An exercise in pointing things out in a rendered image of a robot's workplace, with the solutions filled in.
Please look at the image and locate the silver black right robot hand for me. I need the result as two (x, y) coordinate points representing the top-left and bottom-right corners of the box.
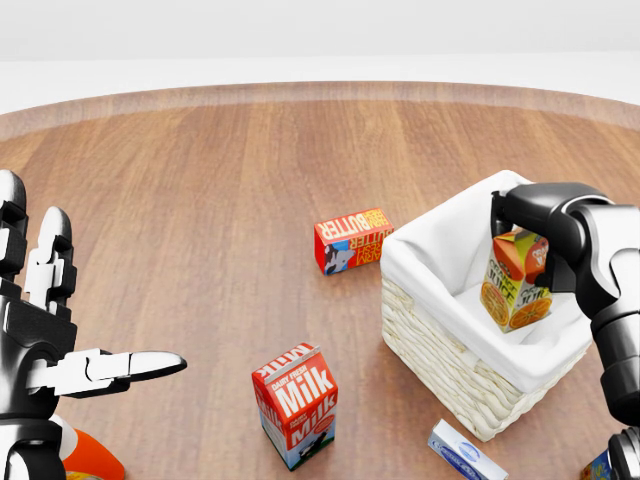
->
(489, 181), (640, 321)

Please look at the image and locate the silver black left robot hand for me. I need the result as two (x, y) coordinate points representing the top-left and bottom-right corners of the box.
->
(0, 169), (189, 424)

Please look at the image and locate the orange juice carton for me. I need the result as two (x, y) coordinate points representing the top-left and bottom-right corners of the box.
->
(479, 226), (554, 335)

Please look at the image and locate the white wicker basket with liner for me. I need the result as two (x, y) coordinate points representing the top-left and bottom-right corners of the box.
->
(379, 169), (595, 444)

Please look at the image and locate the orange and white pack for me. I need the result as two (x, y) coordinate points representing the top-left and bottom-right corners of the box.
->
(51, 413), (126, 480)

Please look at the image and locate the yellow and blue printed pack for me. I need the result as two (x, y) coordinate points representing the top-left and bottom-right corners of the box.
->
(579, 448), (614, 480)

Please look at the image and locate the white and blue box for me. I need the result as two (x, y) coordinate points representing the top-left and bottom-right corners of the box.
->
(426, 418), (510, 480)

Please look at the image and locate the red butter box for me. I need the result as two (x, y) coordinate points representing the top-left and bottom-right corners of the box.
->
(313, 206), (396, 277)

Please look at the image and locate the red milk carton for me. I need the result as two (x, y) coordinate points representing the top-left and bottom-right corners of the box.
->
(250, 342), (340, 473)

